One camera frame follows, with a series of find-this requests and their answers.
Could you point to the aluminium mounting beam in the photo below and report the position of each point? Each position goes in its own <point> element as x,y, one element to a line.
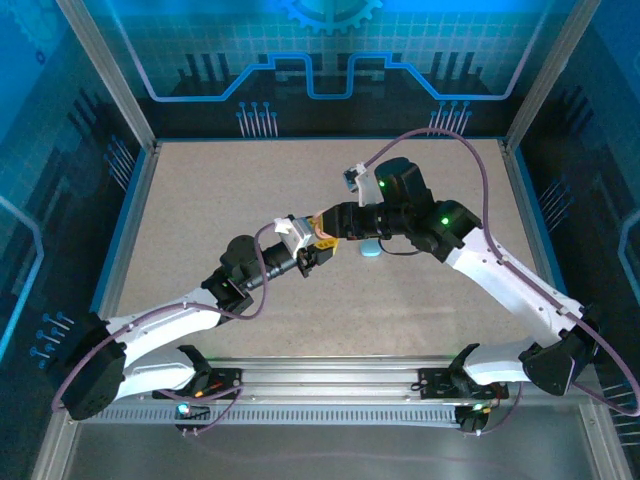
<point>325,377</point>

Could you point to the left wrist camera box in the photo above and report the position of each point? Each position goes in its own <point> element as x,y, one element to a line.
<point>295,234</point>

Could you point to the grey metal sheet panel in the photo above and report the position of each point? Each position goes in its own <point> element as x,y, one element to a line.
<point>325,455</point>

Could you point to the small LED controller board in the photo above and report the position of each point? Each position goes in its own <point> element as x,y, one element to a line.
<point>187,411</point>
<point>472,415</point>

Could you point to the light blue earbud charging case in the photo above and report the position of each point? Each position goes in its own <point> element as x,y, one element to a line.
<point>371,249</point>

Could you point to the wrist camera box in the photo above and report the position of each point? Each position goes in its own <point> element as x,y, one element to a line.
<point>295,234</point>
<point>361,182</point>

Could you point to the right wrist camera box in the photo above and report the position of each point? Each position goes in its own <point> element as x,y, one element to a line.
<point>361,182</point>

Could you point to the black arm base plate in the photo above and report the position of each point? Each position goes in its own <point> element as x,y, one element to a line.
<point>432,385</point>
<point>225,376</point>

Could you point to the aluminium table side rail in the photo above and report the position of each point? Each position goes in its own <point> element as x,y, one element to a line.
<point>129,225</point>
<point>534,235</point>

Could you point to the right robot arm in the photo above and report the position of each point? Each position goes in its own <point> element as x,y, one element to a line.
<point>500,285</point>

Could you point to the aluminium frame post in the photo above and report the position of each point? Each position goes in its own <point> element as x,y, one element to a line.
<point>110,75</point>
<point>546,75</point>

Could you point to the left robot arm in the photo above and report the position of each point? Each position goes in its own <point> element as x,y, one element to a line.
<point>160,372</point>

